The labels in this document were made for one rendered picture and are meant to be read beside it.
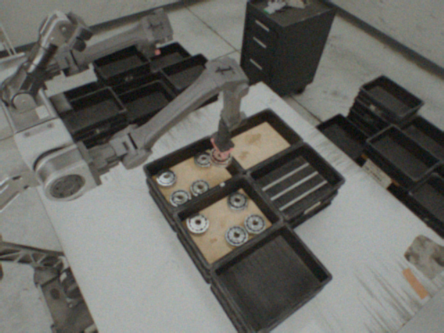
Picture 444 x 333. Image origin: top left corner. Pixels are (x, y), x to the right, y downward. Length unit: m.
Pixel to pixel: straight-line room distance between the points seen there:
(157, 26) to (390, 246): 1.48
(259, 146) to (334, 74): 2.23
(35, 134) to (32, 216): 1.80
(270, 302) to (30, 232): 1.84
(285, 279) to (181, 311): 0.47
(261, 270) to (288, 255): 0.14
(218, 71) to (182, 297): 1.03
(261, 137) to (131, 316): 1.11
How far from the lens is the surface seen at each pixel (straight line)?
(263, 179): 1.73
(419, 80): 4.32
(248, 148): 1.84
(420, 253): 1.96
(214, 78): 0.89
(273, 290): 1.49
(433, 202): 2.65
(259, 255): 1.53
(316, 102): 3.53
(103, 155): 0.99
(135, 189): 1.85
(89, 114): 2.61
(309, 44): 3.10
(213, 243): 1.53
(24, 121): 1.10
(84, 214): 1.84
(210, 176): 1.71
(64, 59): 1.39
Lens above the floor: 2.22
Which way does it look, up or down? 53 degrees down
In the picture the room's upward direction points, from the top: 4 degrees clockwise
